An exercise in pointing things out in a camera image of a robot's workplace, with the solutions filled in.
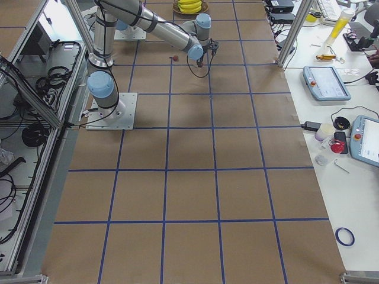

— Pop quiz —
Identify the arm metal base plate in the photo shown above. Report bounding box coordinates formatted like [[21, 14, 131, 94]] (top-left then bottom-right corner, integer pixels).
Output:
[[114, 21, 146, 41], [85, 92, 137, 131]]

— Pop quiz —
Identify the aluminium frame post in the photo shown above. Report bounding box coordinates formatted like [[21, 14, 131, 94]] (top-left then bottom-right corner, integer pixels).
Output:
[[277, 0, 314, 67]]

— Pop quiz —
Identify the yellow white bottle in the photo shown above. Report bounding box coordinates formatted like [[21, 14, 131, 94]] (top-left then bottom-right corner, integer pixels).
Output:
[[325, 8, 355, 46]]

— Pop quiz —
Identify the upper teach pendant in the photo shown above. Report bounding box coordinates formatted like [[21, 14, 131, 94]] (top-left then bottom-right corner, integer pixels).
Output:
[[303, 66, 351, 101]]

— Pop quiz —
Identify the aluminium frame rail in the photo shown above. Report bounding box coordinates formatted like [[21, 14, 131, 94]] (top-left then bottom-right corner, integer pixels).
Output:
[[1, 56, 63, 128]]

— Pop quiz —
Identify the blue tape roll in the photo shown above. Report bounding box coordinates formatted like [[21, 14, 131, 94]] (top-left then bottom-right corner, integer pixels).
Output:
[[335, 227, 355, 247]]

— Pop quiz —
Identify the teach pendant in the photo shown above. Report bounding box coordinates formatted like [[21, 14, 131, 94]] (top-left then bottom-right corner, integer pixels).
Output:
[[349, 115, 379, 167], [303, 66, 351, 101]]

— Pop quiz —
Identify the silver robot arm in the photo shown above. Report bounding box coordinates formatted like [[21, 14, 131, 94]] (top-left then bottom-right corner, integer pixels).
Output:
[[86, 1, 219, 122]]

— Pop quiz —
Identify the black cable coil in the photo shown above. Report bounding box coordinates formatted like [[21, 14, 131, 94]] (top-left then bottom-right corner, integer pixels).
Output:
[[21, 121, 49, 148]]

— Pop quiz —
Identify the white plastic cup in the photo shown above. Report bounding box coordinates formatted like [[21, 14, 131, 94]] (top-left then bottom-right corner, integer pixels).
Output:
[[314, 123, 335, 141]]

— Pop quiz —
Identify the black power brick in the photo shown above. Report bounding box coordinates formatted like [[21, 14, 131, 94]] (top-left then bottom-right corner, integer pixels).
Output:
[[301, 121, 321, 132]]

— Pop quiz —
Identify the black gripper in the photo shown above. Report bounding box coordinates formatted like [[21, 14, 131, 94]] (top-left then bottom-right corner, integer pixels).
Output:
[[197, 38, 219, 67]]

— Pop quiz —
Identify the lower teach pendant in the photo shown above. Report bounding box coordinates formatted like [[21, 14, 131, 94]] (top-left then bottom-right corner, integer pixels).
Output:
[[349, 115, 379, 167]]

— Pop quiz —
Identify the silver allen key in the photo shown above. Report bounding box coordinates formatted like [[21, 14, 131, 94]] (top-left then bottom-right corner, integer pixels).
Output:
[[333, 159, 350, 174]]

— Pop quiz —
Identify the yellow banana bunch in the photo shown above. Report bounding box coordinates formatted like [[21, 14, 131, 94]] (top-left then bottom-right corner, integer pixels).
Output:
[[176, 0, 203, 14]]

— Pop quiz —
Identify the yellow handled screwdriver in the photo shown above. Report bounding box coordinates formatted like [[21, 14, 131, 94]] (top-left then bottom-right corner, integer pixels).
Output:
[[315, 54, 336, 61]]

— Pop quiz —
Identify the brown wicker basket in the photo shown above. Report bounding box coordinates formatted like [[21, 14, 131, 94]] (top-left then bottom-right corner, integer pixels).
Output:
[[173, 1, 208, 15]]

